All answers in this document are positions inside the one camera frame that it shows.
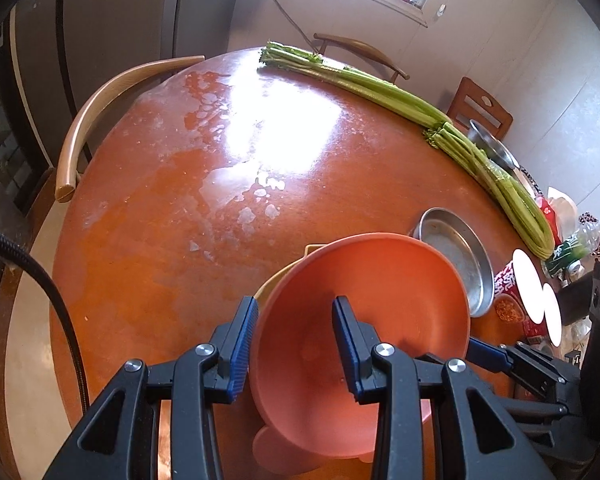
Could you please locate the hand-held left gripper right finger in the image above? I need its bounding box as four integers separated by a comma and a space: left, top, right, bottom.
331, 296, 556, 480

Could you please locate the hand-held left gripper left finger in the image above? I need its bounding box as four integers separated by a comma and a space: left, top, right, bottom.
42, 296, 259, 480

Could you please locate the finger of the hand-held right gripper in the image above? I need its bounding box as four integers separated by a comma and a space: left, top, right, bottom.
467, 337, 581, 415
495, 392, 581, 453

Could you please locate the orange bowl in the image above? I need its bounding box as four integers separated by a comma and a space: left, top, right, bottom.
247, 232, 471, 461

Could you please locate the yellow plate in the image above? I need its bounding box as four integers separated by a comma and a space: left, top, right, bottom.
255, 243, 327, 311

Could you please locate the steel plate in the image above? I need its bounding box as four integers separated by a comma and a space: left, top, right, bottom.
411, 207, 496, 318

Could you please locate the black thermos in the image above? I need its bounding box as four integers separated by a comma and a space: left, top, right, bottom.
560, 272, 598, 324

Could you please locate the red printed food container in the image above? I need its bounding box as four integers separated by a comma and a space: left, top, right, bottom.
494, 260, 533, 331

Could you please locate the green label plastic bottle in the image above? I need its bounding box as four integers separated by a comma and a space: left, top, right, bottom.
542, 217, 600, 279

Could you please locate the dried berry decoration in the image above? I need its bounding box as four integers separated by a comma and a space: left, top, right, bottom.
577, 211, 600, 261

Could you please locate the red bag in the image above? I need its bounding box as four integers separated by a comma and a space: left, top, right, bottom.
536, 196, 566, 244

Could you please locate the thick celery bunch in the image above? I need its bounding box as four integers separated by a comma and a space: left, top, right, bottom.
422, 121, 556, 261

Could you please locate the white plastic bag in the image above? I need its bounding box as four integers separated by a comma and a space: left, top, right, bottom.
547, 187, 579, 221

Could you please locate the steel bowl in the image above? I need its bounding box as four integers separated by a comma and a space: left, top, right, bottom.
467, 119, 521, 171

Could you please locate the slatted wooden chair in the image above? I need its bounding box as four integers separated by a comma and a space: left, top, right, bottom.
447, 76, 514, 141

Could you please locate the long thin celery bunch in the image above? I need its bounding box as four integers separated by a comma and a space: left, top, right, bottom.
257, 41, 453, 136

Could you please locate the light curved wooden chair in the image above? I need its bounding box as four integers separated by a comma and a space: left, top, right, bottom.
55, 55, 206, 204

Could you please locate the dark curved wooden chair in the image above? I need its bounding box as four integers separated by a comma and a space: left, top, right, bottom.
313, 33, 411, 84

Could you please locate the grey refrigerator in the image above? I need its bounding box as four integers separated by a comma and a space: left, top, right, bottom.
7, 0, 246, 171

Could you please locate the black cable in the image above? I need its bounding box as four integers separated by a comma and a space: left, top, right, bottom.
0, 224, 92, 413

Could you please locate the thin wall wire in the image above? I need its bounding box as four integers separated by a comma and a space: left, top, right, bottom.
247, 0, 322, 56

